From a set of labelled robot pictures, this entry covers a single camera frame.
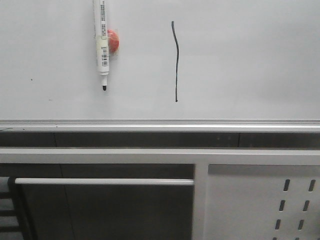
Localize aluminium whiteboard tray rail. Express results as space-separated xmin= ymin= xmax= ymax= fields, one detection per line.
xmin=0 ymin=119 xmax=320 ymax=133

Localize white whiteboard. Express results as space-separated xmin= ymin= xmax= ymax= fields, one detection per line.
xmin=0 ymin=0 xmax=320 ymax=120

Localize white metal stand frame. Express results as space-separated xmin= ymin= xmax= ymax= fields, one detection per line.
xmin=0 ymin=147 xmax=320 ymax=240

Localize white perforated metal panel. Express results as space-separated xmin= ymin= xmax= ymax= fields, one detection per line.
xmin=204 ymin=164 xmax=320 ymax=240

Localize white horizontal round bar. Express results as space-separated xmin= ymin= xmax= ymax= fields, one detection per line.
xmin=14 ymin=177 xmax=194 ymax=186

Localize red round magnet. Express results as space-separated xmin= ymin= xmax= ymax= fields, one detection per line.
xmin=107 ymin=29 xmax=120 ymax=55

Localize white whiteboard marker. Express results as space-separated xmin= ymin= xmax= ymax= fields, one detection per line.
xmin=92 ymin=0 xmax=110 ymax=91

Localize black slatted rack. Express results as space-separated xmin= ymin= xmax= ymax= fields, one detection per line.
xmin=0 ymin=176 xmax=26 ymax=240

